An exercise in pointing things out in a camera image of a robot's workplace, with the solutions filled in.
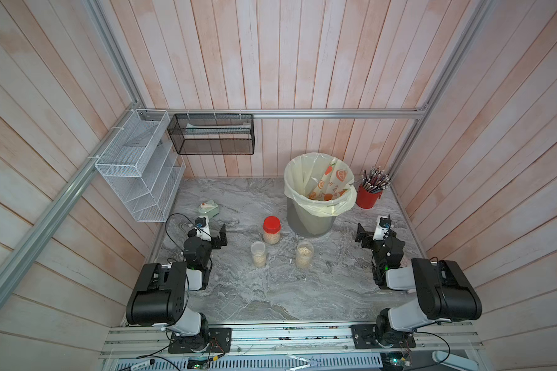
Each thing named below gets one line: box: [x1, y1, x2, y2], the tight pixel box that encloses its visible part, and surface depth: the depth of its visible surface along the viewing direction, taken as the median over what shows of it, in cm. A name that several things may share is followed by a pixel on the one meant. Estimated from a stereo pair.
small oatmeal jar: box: [250, 241, 267, 269], surface depth 87 cm
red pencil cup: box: [355, 183, 383, 209], surface depth 106 cm
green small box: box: [198, 199, 220, 219], surface depth 103 cm
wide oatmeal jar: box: [295, 241, 315, 270], surface depth 87 cm
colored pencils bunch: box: [361, 165, 392, 194], surface depth 100 cm
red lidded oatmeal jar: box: [262, 215, 282, 245], surface depth 91 cm
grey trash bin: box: [287, 197, 337, 238], surface depth 97 cm
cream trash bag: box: [283, 152, 358, 217], surface depth 91 cm
